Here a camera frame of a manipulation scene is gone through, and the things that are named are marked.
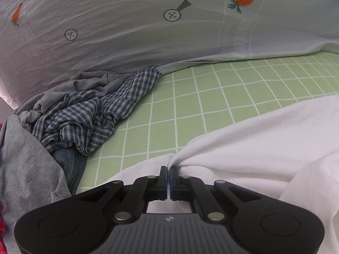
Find blue jeans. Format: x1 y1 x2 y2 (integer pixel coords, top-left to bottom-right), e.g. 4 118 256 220
51 147 88 193

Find light grey sweatshirt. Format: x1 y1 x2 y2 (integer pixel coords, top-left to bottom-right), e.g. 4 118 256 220
0 114 72 254

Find carrot print quilt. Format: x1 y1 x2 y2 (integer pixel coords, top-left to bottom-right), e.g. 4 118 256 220
0 0 339 123

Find white shirt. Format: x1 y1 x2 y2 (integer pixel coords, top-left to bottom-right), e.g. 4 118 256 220
104 92 339 254

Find dark grey crumpled shirt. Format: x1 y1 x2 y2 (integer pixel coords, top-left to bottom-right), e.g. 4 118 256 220
16 69 133 131

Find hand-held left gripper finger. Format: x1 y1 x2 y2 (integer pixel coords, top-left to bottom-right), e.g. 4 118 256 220
169 165 262 223
75 165 169 223

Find blue plaid shirt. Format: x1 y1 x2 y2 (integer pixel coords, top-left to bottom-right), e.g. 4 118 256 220
32 67 162 156

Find red cloth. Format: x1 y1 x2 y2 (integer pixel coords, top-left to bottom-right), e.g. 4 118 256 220
0 122 8 254

